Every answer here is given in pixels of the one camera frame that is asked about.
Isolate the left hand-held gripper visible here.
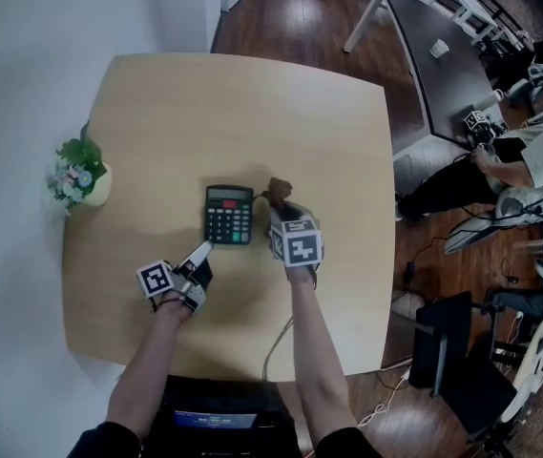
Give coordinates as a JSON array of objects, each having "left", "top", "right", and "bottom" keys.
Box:
[{"left": 136, "top": 239, "right": 216, "bottom": 312}]

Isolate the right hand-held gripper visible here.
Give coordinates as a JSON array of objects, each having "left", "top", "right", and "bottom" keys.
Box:
[{"left": 268, "top": 200, "right": 325, "bottom": 272}]

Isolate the brown knitted cloth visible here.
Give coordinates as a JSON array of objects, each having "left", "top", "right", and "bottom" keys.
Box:
[{"left": 261, "top": 177, "right": 296, "bottom": 214}]

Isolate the black calculator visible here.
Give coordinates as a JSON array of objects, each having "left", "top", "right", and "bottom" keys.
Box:
[{"left": 203, "top": 184, "right": 256, "bottom": 247}]

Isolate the person's left forearm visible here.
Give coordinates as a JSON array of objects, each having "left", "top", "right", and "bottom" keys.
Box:
[{"left": 106, "top": 296, "right": 194, "bottom": 443}]

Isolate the person's right forearm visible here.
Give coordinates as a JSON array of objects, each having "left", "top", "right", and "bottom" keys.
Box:
[{"left": 287, "top": 267, "right": 348, "bottom": 441}]

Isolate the flower plant in cream pot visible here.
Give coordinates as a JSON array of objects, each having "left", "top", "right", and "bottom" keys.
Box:
[{"left": 46, "top": 121, "right": 113, "bottom": 217}]

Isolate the black chest-mounted screen device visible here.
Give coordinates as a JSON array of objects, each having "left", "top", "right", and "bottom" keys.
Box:
[{"left": 158, "top": 374, "right": 301, "bottom": 458}]

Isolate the grey shell chair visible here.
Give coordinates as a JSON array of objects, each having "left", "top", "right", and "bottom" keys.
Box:
[{"left": 444, "top": 186, "right": 543, "bottom": 257}]

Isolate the black chair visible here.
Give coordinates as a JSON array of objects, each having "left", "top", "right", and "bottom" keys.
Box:
[{"left": 407, "top": 291, "right": 520, "bottom": 443}]

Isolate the person with headset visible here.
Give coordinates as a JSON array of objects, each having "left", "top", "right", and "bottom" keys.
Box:
[{"left": 65, "top": 374, "right": 385, "bottom": 458}]

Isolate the dark table with white legs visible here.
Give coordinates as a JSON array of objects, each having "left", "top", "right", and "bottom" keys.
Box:
[{"left": 345, "top": 0, "right": 509, "bottom": 142}]

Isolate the white round table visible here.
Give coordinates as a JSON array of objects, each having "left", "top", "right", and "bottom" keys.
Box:
[{"left": 498, "top": 298, "right": 543, "bottom": 424}]

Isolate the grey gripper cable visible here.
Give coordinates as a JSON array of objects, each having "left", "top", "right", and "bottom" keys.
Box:
[{"left": 261, "top": 316, "right": 296, "bottom": 382}]

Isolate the white power cable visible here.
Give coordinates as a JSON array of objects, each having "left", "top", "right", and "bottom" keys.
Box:
[{"left": 356, "top": 360, "right": 414, "bottom": 428}]

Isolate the white frame bench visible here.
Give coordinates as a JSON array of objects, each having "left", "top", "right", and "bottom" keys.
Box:
[{"left": 428, "top": 0, "right": 500, "bottom": 47}]

